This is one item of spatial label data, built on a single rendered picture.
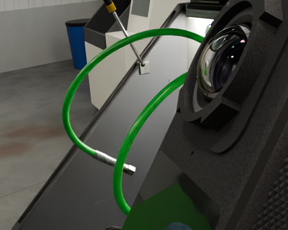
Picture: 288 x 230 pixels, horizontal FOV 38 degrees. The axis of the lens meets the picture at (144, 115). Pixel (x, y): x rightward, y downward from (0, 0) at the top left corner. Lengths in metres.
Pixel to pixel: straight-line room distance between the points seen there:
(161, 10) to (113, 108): 2.64
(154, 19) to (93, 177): 2.66
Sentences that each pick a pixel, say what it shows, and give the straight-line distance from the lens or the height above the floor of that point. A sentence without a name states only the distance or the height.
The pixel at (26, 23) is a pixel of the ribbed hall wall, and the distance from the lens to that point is 7.59.
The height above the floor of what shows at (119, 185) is 1.23.
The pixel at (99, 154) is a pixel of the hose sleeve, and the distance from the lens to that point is 0.86.
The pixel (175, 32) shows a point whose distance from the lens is 0.81.
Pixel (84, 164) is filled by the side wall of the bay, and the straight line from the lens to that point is 1.09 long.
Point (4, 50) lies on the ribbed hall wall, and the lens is 7.49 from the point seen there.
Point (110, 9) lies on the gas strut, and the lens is 1.03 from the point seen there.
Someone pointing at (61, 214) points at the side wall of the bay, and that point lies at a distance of 1.12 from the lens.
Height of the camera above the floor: 1.55
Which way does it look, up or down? 20 degrees down
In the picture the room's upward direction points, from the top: 4 degrees counter-clockwise
